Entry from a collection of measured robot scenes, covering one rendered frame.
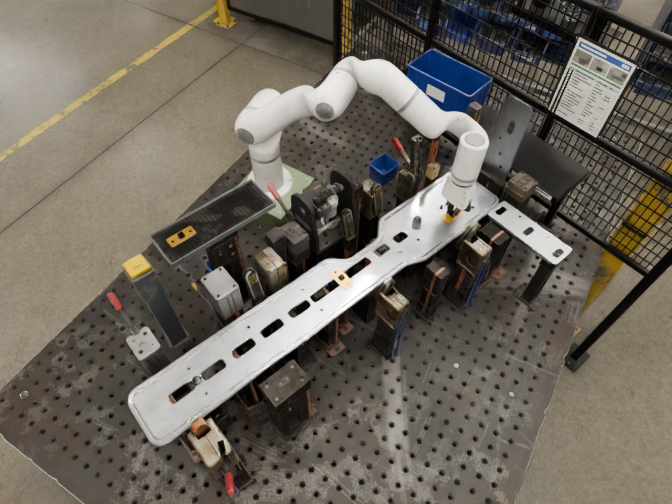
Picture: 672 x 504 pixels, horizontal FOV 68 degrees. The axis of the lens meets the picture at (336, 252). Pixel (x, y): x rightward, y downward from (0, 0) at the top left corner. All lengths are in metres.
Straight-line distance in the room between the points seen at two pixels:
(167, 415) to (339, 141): 1.53
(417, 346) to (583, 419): 1.11
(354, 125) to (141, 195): 1.50
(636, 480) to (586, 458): 0.21
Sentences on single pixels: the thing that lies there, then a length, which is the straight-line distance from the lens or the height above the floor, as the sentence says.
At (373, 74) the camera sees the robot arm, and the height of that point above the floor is 1.51.
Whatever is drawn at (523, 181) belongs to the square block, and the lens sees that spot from 1.90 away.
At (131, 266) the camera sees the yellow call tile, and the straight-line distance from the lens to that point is 1.53.
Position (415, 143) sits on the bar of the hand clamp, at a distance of 1.71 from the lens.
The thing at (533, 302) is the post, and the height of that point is 0.70.
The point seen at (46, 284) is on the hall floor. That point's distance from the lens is 3.17.
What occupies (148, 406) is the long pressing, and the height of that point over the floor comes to 1.00.
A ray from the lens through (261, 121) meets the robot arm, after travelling 1.76.
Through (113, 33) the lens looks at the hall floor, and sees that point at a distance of 4.97.
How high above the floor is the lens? 2.33
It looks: 54 degrees down
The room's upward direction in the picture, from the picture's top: 1 degrees clockwise
